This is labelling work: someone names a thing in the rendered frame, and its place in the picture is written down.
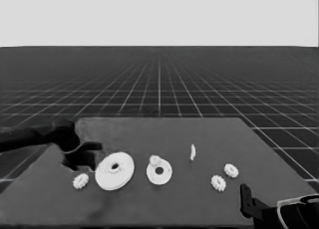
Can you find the large thick white disc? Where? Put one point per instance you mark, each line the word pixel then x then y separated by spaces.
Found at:
pixel 109 181

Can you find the white round carrier with pins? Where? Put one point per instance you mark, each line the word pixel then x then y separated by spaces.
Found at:
pixel 156 180

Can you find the small thin white T-piece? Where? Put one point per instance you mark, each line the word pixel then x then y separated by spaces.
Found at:
pixel 192 153

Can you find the small white toothed gear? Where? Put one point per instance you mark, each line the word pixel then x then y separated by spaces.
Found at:
pixel 228 168
pixel 157 162
pixel 215 181
pixel 77 183

